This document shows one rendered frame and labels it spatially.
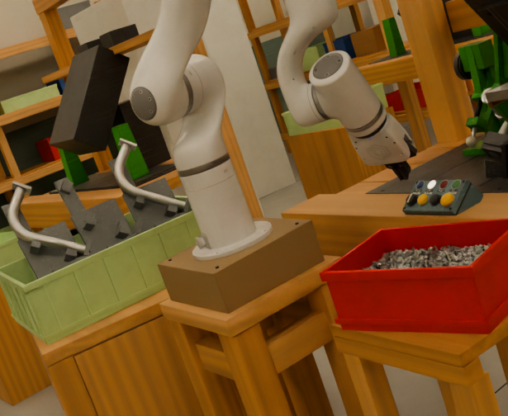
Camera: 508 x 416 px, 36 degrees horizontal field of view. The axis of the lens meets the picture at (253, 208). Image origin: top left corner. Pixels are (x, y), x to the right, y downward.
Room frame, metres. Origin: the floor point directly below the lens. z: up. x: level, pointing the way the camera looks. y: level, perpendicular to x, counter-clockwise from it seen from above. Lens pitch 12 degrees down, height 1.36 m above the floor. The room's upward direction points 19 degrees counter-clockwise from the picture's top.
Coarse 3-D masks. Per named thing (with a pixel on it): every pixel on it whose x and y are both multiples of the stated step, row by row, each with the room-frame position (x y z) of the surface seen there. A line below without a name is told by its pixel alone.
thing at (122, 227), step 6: (90, 216) 2.33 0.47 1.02; (84, 222) 2.32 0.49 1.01; (90, 222) 2.28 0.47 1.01; (120, 222) 2.35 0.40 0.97; (84, 228) 2.31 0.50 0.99; (90, 228) 2.31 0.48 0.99; (120, 228) 2.30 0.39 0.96; (126, 228) 2.31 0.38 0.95; (120, 234) 2.32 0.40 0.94; (126, 234) 2.31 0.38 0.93
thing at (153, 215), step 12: (132, 180) 2.46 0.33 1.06; (156, 192) 2.46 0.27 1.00; (168, 192) 2.47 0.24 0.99; (132, 204) 2.42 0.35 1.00; (144, 204) 2.43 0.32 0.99; (156, 204) 2.44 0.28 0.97; (132, 216) 2.41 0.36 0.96; (144, 216) 2.41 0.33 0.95; (156, 216) 2.42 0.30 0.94; (144, 228) 2.39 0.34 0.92
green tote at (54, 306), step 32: (192, 224) 2.18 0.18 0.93; (96, 256) 2.05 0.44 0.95; (128, 256) 2.09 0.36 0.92; (160, 256) 2.13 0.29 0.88; (32, 288) 1.97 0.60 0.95; (64, 288) 2.01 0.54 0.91; (96, 288) 2.04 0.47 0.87; (128, 288) 2.08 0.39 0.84; (160, 288) 2.11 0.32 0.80; (32, 320) 2.04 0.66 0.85; (64, 320) 1.99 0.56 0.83; (96, 320) 2.03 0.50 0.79
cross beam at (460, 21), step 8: (456, 0) 2.27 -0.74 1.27; (448, 8) 2.30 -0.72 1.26; (456, 8) 2.28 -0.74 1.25; (464, 8) 2.25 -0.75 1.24; (456, 16) 2.28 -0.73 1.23; (464, 16) 2.26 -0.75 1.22; (472, 16) 2.23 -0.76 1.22; (456, 24) 2.29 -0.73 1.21; (464, 24) 2.27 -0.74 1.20; (472, 24) 2.24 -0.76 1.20; (480, 24) 2.22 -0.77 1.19
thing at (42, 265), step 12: (48, 228) 2.32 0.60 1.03; (60, 228) 2.33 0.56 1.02; (24, 240) 2.28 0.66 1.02; (72, 240) 2.31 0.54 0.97; (24, 252) 2.26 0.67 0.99; (48, 252) 2.27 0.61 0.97; (60, 252) 2.28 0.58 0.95; (36, 264) 2.24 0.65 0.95; (48, 264) 2.25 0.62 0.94; (60, 264) 2.26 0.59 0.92; (36, 276) 2.22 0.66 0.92
